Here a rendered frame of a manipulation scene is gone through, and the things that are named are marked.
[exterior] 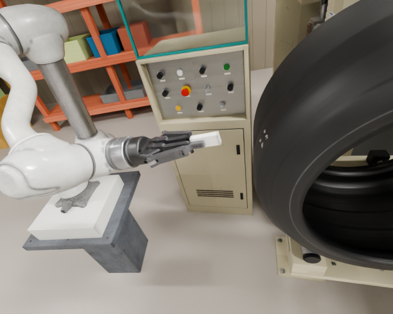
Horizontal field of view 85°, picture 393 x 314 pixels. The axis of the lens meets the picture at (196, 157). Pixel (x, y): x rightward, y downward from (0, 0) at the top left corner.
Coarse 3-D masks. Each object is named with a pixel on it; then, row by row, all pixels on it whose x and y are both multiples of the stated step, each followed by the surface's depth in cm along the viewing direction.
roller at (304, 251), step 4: (304, 248) 59; (304, 252) 58; (308, 252) 58; (312, 252) 57; (304, 256) 58; (308, 256) 57; (312, 256) 57; (316, 256) 57; (320, 256) 58; (304, 260) 59; (308, 260) 58; (312, 260) 58; (316, 260) 57; (320, 260) 58
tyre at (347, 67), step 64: (384, 0) 32; (320, 64) 32; (384, 64) 25; (256, 128) 48; (320, 128) 30; (384, 128) 28; (256, 192) 49; (320, 192) 70; (384, 192) 65; (384, 256) 48
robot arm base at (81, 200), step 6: (90, 186) 118; (96, 186) 121; (84, 192) 113; (90, 192) 116; (72, 198) 110; (78, 198) 111; (84, 198) 113; (60, 204) 113; (66, 204) 109; (72, 204) 111; (78, 204) 111; (84, 204) 110; (66, 210) 109
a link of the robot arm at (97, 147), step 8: (80, 144) 54; (88, 144) 55; (96, 144) 56; (104, 144) 57; (96, 152) 55; (104, 152) 56; (96, 160) 54; (104, 160) 56; (96, 168) 54; (104, 168) 57; (112, 168) 58; (96, 176) 56
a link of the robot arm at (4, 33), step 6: (0, 18) 67; (0, 24) 67; (6, 24) 68; (0, 30) 66; (6, 30) 68; (0, 36) 67; (6, 36) 68; (12, 36) 69; (6, 42) 67; (12, 42) 70; (18, 42) 71; (12, 48) 71; (18, 48) 72; (18, 54) 75
